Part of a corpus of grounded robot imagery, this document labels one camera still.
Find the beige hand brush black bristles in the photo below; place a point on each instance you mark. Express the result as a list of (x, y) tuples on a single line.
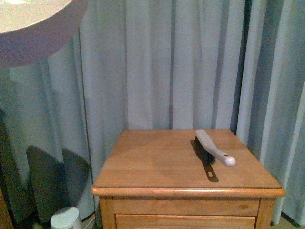
[(212, 152)]

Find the beige plastic dustpan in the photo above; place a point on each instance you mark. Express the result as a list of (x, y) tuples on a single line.
[(32, 30)]

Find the wooden nightstand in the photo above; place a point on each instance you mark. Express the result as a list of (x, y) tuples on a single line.
[(157, 179)]

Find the light blue curtain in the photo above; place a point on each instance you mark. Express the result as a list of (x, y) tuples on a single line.
[(155, 64)]

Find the white cylindrical air purifier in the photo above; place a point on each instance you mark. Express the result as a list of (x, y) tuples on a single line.
[(66, 218)]

